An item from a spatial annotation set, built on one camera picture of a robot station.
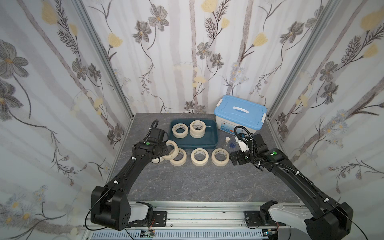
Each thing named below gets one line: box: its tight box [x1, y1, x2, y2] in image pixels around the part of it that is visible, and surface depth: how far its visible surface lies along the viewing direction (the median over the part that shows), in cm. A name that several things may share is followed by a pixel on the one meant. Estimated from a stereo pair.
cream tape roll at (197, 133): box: [189, 129, 206, 139], surface depth 106 cm
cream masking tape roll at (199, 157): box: [190, 148, 209, 167], surface depth 97 cm
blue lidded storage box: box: [214, 95, 267, 135], surface depth 101 cm
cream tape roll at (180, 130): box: [172, 123, 189, 139], surface depth 109 cm
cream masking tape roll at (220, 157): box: [211, 148, 230, 167], surface depth 98 cm
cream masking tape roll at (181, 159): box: [168, 148, 187, 167], surface depth 95 cm
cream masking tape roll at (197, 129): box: [189, 120, 206, 139], surface depth 107 cm
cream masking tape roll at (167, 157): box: [162, 140, 179, 161], surface depth 86 cm
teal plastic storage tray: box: [168, 118, 218, 149], surface depth 110 cm
